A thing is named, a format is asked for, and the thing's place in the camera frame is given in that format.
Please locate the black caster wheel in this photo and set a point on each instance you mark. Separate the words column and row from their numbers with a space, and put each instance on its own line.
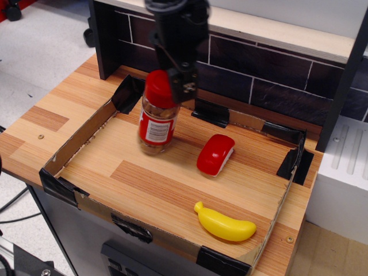
column 89, row 38

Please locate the dark brick-pattern backboard shelf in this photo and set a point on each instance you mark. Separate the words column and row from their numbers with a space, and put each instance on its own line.
column 284, row 74

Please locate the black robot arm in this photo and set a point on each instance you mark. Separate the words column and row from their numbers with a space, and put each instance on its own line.
column 180, row 28

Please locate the yellow toy banana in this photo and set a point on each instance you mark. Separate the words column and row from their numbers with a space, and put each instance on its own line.
column 222, row 226

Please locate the white ridged side cabinet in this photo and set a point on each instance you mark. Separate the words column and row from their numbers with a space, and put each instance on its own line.
column 338, row 201

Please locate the black metal bracket with screw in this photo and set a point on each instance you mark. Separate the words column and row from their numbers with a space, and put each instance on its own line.
column 16, row 261

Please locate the red-capped clear spice bottle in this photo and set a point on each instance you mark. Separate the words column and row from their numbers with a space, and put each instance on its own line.
column 158, row 115

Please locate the red and white toy sushi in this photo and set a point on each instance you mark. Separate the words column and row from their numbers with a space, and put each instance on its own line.
column 215, row 154

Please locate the cardboard fence with black tape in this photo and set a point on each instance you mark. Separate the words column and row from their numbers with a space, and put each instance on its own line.
column 129, row 213

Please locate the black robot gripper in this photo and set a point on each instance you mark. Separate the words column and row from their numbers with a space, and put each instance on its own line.
column 179, row 30

